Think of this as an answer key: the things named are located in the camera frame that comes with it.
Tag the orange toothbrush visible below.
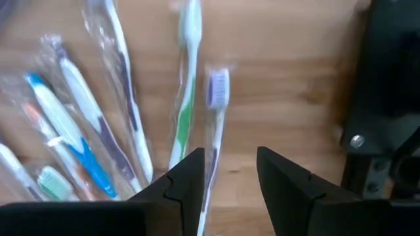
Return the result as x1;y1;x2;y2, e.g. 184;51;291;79
19;101;98;201

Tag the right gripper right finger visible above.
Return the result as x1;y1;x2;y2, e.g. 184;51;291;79
257;146;391;236

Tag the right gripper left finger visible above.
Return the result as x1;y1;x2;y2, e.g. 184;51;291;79
129;147;206;236

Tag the green toothbrush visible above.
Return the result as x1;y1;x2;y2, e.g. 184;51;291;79
167;0;204;171
37;165;80;201

